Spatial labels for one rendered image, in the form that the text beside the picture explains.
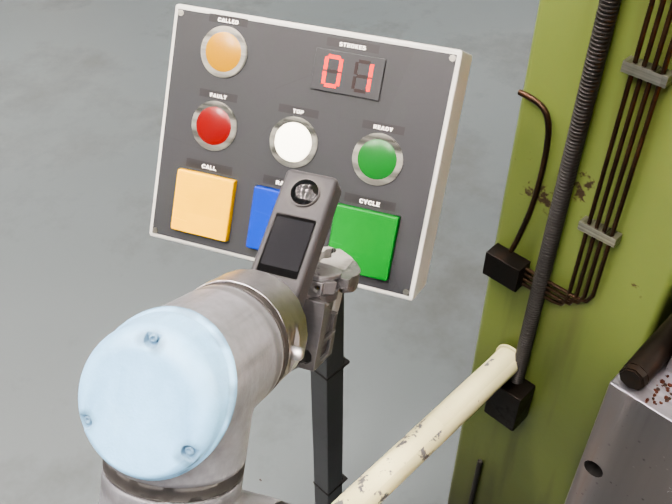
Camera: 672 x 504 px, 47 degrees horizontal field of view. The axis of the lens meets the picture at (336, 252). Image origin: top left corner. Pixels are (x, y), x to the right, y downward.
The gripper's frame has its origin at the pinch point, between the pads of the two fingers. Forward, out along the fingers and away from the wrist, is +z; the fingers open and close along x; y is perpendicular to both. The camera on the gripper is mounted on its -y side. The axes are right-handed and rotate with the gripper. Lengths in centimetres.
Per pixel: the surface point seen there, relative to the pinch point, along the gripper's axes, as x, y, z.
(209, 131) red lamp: -20.4, -7.9, 10.7
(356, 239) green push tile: -0.6, 0.6, 10.3
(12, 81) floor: -196, 11, 195
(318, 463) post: -11, 54, 54
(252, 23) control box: -17.1, -20.8, 11.1
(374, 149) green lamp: -0.5, -9.7, 10.7
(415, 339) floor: -7, 50, 127
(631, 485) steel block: 35.3, 23.3, 17.2
